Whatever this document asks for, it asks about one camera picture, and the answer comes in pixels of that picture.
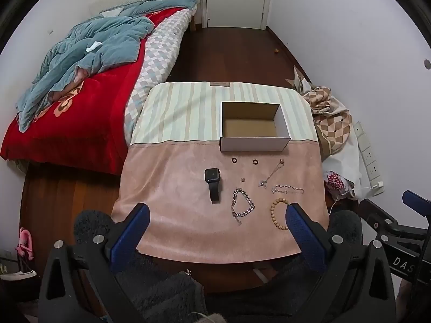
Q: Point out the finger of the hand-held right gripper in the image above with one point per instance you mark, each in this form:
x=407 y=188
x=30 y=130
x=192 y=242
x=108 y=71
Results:
x=375 y=213
x=417 y=202

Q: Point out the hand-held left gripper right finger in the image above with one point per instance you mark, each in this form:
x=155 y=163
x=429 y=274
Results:
x=303 y=237

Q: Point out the bed with red cover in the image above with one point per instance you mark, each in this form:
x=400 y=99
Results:
x=84 y=121

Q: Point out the white tissue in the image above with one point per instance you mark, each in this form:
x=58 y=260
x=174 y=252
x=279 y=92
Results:
x=93 y=46

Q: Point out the brown checkered cloth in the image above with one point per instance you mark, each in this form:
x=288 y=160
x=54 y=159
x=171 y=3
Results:
x=331 y=121

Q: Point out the checkered bed sheet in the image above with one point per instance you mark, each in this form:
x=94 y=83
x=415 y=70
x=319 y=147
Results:
x=158 y=60

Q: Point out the black smartwatch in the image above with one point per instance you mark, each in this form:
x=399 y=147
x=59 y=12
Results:
x=212 y=176

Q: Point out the white cardboard box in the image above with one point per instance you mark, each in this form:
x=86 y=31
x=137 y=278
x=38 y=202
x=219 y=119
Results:
x=252 y=144

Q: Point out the wooden bed frame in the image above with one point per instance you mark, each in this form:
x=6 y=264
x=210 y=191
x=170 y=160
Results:
x=197 y=13

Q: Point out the blue-grey duvet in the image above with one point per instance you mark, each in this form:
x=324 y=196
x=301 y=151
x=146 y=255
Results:
x=97 y=43

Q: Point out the brown cloth label patch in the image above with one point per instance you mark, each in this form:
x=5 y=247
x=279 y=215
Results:
x=220 y=84

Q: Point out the round dark wall fitting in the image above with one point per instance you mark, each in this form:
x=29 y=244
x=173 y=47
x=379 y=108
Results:
x=427 y=64

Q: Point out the white charger plug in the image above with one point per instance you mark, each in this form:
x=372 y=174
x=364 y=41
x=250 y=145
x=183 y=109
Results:
x=377 y=184

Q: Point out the white door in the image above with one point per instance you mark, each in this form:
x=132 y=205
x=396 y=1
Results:
x=235 y=0

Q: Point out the person's dark fleece pants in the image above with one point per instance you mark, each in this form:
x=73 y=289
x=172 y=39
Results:
x=161 y=292

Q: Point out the black and white shoe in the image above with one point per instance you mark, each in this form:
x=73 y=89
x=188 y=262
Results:
x=18 y=274

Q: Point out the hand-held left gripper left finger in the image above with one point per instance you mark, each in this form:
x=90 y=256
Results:
x=132 y=230

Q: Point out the white bag with red print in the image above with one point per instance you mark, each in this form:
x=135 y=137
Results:
x=336 y=180

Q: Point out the pink plastic item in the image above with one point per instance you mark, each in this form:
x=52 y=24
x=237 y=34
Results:
x=25 y=242

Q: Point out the white power strip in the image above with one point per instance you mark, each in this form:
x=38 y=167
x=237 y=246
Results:
x=368 y=156

